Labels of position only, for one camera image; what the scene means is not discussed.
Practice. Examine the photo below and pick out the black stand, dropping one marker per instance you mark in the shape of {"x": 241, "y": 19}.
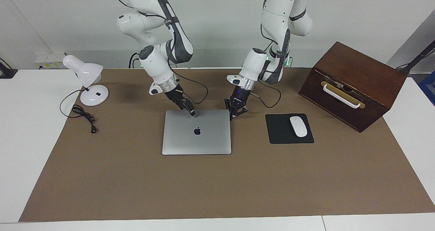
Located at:
{"x": 419, "y": 57}
{"x": 6, "y": 72}

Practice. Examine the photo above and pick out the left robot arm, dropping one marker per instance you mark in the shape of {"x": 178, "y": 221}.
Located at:
{"x": 277, "y": 13}

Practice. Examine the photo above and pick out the black mouse pad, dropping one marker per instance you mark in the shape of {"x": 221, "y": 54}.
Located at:
{"x": 279, "y": 132}

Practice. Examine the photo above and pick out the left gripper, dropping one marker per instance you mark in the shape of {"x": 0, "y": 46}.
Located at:
{"x": 240, "y": 96}

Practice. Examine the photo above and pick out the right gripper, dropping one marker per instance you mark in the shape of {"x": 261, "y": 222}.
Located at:
{"x": 175, "y": 94}

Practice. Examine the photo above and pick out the silver laptop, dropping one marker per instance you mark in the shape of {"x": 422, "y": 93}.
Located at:
{"x": 195, "y": 141}

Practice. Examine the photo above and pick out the white power strip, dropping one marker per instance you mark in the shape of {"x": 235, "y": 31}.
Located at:
{"x": 51, "y": 59}

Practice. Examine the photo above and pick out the white computer mouse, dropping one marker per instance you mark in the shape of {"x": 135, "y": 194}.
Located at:
{"x": 298, "y": 126}

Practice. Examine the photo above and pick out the brown wooden box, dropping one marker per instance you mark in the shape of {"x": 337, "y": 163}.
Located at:
{"x": 360, "y": 71}

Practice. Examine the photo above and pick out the white desk lamp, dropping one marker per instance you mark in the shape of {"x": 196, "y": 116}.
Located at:
{"x": 86, "y": 71}

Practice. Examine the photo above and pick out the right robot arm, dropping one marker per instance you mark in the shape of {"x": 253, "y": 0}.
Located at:
{"x": 154, "y": 62}

